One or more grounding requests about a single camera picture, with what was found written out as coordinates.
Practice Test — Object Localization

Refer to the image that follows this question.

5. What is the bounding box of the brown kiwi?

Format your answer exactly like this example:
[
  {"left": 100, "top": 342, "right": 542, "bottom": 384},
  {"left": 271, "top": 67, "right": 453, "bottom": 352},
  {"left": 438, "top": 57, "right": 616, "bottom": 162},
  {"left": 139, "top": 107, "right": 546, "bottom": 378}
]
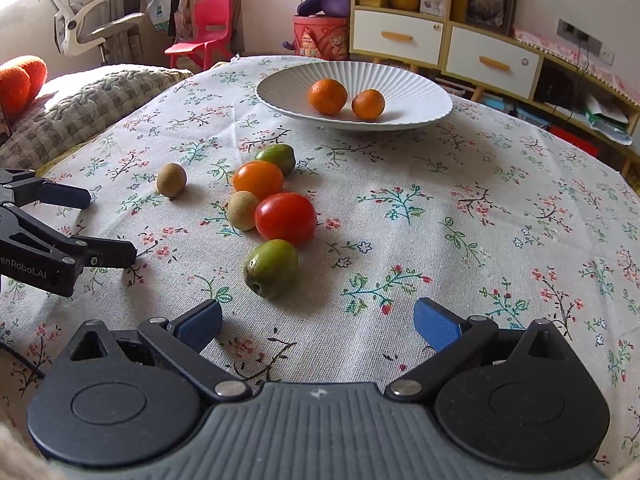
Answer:
[
  {"left": 227, "top": 191, "right": 260, "bottom": 232},
  {"left": 156, "top": 162, "right": 186, "bottom": 198}
]

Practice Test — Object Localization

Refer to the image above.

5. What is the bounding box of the large green jujube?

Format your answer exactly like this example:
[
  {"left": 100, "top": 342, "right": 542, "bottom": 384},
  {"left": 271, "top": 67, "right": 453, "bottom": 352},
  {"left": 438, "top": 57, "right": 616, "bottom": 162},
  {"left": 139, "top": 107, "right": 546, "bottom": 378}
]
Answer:
[{"left": 243, "top": 240, "right": 298, "bottom": 299}]

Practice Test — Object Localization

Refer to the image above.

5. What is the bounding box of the red tomato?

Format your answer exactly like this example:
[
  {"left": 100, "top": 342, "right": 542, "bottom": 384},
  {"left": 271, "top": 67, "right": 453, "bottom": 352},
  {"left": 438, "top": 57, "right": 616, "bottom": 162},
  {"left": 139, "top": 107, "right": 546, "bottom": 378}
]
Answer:
[{"left": 254, "top": 192, "right": 317, "bottom": 246}]

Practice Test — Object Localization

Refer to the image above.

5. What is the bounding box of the orange tomato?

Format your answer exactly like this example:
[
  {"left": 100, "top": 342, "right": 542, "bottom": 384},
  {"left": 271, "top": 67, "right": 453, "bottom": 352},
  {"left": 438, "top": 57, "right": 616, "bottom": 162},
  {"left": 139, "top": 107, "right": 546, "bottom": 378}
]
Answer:
[{"left": 232, "top": 160, "right": 284, "bottom": 200}]

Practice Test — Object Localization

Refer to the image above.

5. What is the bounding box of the small green jujube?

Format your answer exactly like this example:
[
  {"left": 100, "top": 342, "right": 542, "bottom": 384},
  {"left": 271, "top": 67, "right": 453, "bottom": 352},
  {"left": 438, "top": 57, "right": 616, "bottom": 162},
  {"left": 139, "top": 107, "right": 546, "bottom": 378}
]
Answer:
[{"left": 255, "top": 144, "right": 296, "bottom": 177}]

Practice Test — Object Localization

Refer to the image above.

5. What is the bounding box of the small orange mandarin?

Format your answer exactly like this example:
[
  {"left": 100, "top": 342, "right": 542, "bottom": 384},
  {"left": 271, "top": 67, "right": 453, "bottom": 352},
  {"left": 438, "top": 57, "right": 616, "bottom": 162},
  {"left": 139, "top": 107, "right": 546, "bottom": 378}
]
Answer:
[{"left": 352, "top": 89, "right": 386, "bottom": 122}]

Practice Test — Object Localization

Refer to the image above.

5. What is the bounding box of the large orange mandarin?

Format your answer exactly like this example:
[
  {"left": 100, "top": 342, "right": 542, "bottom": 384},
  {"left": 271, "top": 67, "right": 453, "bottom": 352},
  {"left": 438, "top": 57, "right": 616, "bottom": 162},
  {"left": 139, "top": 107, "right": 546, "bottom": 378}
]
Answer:
[{"left": 307, "top": 78, "right": 348, "bottom": 116}]

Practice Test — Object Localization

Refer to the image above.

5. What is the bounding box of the woven sofa blanket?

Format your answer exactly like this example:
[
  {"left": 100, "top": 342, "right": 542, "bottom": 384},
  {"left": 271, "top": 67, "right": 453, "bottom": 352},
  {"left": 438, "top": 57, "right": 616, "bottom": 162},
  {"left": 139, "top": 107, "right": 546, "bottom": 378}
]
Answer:
[{"left": 1, "top": 64, "right": 192, "bottom": 169}]

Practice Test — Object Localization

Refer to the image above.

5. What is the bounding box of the orange plush cushion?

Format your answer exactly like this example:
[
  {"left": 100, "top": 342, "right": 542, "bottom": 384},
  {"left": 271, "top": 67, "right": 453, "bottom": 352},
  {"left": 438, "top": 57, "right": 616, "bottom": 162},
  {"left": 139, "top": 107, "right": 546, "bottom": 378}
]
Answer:
[{"left": 1, "top": 55, "right": 48, "bottom": 120}]

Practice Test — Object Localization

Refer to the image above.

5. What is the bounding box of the white office chair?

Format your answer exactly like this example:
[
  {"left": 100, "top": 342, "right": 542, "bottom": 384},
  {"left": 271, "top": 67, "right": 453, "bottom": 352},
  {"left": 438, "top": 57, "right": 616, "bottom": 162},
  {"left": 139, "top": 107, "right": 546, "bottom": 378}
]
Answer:
[{"left": 49, "top": 0, "right": 144, "bottom": 65}]

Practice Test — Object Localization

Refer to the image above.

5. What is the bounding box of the floral tablecloth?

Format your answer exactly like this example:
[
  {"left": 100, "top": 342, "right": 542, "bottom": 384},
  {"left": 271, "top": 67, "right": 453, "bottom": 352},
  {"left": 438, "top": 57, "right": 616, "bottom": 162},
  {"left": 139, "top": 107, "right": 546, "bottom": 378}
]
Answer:
[{"left": 1, "top": 56, "right": 639, "bottom": 475}]

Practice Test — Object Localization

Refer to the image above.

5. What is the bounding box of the wooden desk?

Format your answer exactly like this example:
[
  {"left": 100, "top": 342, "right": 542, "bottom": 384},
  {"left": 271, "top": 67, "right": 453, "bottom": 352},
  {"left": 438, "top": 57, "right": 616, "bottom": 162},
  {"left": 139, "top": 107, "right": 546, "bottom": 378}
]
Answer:
[{"left": 121, "top": 0, "right": 246, "bottom": 61}]

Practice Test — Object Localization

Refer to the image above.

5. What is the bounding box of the red box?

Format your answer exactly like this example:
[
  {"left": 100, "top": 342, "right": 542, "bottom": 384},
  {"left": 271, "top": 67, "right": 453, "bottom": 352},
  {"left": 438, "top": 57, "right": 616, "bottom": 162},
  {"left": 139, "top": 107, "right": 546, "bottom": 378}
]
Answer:
[{"left": 548, "top": 125, "right": 600, "bottom": 158}]

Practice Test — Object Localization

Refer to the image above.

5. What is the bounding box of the white ribbed plate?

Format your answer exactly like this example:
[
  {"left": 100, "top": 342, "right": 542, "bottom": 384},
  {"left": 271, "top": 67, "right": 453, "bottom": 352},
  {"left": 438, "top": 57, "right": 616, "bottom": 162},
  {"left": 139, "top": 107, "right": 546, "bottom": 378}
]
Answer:
[{"left": 256, "top": 61, "right": 454, "bottom": 131}]

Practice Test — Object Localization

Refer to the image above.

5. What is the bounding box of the red plastic chair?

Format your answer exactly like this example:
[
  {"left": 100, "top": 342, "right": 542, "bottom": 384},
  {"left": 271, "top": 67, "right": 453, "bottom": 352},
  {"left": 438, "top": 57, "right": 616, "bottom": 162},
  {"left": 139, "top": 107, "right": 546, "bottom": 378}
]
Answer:
[{"left": 165, "top": 0, "right": 233, "bottom": 70}]

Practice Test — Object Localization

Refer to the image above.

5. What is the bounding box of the low wooden tv cabinet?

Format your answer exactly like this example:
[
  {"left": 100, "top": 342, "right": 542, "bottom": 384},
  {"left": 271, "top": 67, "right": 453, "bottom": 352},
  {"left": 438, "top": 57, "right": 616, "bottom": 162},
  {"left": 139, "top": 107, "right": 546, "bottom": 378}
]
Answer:
[{"left": 508, "top": 27, "right": 640, "bottom": 181}]

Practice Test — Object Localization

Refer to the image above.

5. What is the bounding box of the red toy bucket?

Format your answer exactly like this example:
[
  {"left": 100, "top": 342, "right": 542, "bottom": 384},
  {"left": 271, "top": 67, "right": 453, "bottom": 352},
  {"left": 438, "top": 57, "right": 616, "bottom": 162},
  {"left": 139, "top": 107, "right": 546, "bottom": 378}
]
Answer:
[{"left": 291, "top": 14, "right": 349, "bottom": 61}]

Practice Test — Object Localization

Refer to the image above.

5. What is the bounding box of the wooden shelf cabinet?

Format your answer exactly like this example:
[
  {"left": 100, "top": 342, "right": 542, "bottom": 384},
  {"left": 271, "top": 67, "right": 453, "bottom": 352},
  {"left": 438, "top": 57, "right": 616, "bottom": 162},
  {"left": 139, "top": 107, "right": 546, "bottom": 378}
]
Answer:
[{"left": 349, "top": 0, "right": 542, "bottom": 102}]

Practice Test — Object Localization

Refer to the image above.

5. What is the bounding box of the yellow pumpkin ornament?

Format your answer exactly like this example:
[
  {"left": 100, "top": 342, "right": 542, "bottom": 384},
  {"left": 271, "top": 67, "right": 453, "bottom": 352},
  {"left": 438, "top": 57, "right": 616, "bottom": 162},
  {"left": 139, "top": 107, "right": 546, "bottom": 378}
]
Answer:
[{"left": 390, "top": 0, "right": 421, "bottom": 12}]

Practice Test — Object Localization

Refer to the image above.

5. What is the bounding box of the wall power outlet strip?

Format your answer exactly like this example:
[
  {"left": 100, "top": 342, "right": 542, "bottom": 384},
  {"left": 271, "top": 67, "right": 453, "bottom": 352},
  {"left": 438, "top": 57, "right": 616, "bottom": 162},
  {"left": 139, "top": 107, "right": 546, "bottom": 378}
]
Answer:
[{"left": 556, "top": 18, "right": 602, "bottom": 56}]

